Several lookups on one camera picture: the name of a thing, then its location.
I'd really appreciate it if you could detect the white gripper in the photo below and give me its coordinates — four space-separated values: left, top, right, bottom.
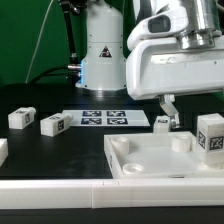
126 36 224 129

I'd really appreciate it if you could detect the white square tabletop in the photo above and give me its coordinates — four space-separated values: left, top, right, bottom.
104 132 224 179

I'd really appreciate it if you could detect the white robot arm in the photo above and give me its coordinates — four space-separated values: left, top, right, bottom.
76 0 224 128

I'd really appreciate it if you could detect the white L-shaped obstacle fence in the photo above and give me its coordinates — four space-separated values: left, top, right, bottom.
0 138 224 210

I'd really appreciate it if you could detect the white sheet with tags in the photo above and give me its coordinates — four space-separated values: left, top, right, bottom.
64 110 150 127

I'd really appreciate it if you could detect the black cable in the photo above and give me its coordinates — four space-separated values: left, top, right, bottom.
28 65 76 84

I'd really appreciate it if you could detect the white thin cable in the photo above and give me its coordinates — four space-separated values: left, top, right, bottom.
25 0 55 84

